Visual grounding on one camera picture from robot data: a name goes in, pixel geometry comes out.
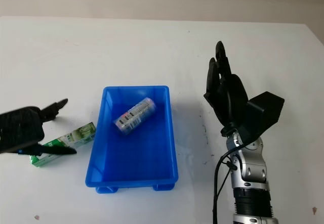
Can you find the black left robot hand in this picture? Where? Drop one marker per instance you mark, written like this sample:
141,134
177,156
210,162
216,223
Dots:
20,128

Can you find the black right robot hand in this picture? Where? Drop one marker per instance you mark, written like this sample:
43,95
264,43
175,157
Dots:
227,100

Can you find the purple roll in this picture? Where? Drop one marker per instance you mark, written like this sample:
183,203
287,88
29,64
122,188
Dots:
134,116

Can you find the blue plastic tray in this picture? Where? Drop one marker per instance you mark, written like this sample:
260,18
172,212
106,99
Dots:
141,158

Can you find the green and white carton box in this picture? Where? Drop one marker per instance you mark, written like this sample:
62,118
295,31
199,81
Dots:
78,134

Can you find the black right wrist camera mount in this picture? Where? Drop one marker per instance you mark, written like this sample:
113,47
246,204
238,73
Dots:
265,110

